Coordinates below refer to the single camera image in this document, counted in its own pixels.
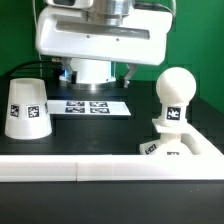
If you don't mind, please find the white L-shaped fence wall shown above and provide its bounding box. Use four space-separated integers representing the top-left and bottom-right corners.
0 125 224 182

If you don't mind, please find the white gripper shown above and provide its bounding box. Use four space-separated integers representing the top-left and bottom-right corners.
36 7 172 88

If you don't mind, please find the white lamp shade cone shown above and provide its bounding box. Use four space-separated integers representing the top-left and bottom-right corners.
5 78 52 140

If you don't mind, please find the white lamp bulb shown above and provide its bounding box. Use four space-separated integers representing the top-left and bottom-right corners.
156 67 196 127

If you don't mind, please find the black cable on table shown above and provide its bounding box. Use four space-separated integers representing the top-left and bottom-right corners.
9 59 65 76

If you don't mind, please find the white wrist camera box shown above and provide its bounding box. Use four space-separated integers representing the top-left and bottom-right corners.
44 0 94 9

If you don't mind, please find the white lamp base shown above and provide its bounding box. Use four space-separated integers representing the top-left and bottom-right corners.
139 119 192 156

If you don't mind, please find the white marker tag sheet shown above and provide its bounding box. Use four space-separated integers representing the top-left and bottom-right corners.
48 100 131 116

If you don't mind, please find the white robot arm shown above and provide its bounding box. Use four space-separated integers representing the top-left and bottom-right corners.
36 0 176 90

